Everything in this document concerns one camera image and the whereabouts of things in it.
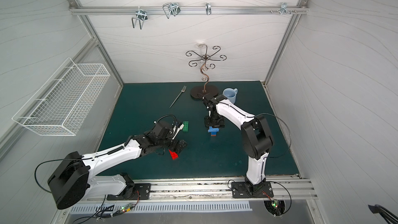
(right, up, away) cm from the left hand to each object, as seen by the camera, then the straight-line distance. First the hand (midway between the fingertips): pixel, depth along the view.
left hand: (181, 141), depth 83 cm
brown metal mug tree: (+14, +45, +9) cm, 48 cm away
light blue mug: (+32, +26, +28) cm, 50 cm away
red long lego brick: (-5, -8, +1) cm, 9 cm away
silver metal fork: (-4, +29, +32) cm, 43 cm away
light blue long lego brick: (+16, +5, +3) cm, 17 cm away
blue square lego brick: (+18, +2, +8) cm, 20 cm away
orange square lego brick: (+18, +1, +9) cm, 20 cm away
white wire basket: (-53, +20, -14) cm, 58 cm away
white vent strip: (-7, -27, -12) cm, 31 cm away
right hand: (+17, +7, +7) cm, 20 cm away
